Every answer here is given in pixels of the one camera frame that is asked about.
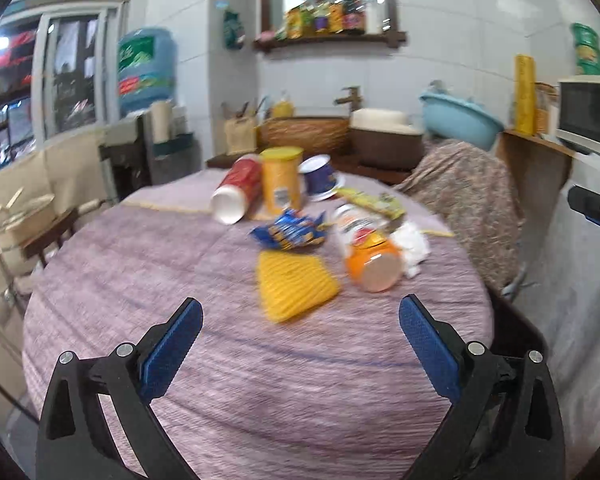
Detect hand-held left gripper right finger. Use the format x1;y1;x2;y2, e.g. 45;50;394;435
399;294;566;480

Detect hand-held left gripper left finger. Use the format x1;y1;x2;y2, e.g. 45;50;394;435
36;298;203;480

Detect white tissue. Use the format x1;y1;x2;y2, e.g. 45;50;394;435
389;220;432;281

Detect orange plastic jar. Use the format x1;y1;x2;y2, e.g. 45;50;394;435
332;203;406;294

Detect yellow sponge cloth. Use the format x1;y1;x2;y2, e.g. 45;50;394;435
256;250;342;324

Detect yellow snack wrapper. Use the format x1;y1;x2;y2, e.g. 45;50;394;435
337;187;407;222

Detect blue snack wrapper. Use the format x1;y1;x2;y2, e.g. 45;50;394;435
250;208;328;251

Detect red cylindrical snack can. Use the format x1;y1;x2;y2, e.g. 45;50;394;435
210;154;264;225

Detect yellow cylindrical snack can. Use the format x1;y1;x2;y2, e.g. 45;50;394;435
259;146;304;216

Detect white microwave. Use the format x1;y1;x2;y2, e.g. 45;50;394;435
554;75;600;150

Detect wooden side shelf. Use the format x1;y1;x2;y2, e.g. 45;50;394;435
495;129;578;223

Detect white cloth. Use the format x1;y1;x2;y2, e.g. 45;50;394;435
512;162;600;476

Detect yellow roll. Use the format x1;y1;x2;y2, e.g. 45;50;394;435
513;53;537;136

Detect green snack bag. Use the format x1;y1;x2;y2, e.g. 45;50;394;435
570;22;600;77

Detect paisley cloth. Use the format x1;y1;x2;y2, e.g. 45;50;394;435
394;140;527;292

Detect light blue plastic basin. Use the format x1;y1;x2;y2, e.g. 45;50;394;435
419;89;504;151

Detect wooden chair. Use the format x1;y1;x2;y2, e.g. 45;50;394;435
22;207;81;267

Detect water dispenser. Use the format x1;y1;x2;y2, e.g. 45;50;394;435
99;105;202;201

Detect blue paper cup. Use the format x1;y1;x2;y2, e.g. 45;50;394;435
298;154;349;202

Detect brown container cream lid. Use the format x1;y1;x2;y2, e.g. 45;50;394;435
349;107;424;169

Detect cream utensil holder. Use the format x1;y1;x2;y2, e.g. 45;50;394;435
223;114;259;156

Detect cream paper rolls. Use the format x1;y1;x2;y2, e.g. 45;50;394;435
151;100;174;144

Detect wicker basket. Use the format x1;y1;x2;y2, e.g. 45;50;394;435
257;116;352;157

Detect brass faucet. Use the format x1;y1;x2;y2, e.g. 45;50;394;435
334;86;364;114

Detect yellow soap bottle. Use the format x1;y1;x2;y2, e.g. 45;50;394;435
272;91;296;119

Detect blue water jug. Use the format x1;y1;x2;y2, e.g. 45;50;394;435
117;27;177;117

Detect wooden framed mirror shelf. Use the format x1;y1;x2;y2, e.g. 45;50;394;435
252;0;409;54

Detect window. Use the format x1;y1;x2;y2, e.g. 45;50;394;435
0;0;132;176

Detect green hanging bottle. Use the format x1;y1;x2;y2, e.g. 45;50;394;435
223;9;246;51

